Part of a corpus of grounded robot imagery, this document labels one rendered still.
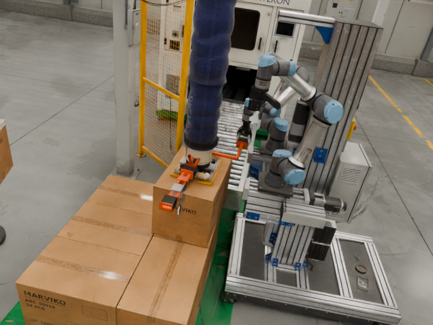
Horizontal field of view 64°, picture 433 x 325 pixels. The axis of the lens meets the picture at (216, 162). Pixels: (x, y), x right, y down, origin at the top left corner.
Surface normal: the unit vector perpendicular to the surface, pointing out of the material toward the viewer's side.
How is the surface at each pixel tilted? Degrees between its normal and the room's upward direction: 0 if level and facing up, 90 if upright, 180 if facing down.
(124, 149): 90
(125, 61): 90
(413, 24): 90
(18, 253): 0
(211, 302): 0
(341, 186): 90
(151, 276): 0
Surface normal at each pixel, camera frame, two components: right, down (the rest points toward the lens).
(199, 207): -0.25, 0.46
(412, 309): 0.12, -0.86
